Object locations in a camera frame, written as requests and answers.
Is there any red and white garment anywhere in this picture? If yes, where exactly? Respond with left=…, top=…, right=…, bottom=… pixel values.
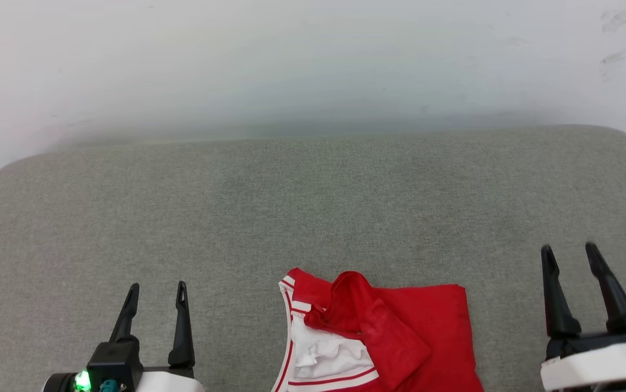
left=271, top=267, right=485, bottom=392

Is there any grey fabric sofa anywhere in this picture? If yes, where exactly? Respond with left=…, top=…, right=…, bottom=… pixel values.
left=0, top=125, right=626, bottom=392

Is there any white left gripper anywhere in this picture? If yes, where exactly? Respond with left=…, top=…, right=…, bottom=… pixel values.
left=44, top=281, right=206, bottom=392

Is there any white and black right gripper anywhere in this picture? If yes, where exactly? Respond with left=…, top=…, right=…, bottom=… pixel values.
left=541, top=242, right=626, bottom=392

